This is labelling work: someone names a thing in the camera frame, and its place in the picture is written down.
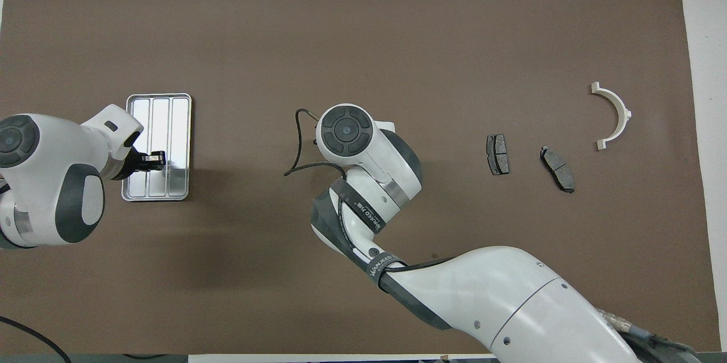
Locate silver metal tray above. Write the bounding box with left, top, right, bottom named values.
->
left=121, top=93, right=193, bottom=202

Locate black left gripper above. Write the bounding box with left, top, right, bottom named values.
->
left=114, top=147, right=166, bottom=181

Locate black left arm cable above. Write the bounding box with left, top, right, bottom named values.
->
left=0, top=316, right=72, bottom=363

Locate white semicircular plastic bracket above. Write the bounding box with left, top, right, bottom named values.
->
left=591, top=82, right=632, bottom=151

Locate grey curved brake pad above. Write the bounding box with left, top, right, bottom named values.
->
left=540, top=145, right=576, bottom=194

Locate brown table mat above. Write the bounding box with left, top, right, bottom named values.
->
left=0, top=0, right=722, bottom=355

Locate dark rectangular brake pad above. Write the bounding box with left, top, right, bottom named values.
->
left=486, top=134, right=510, bottom=176

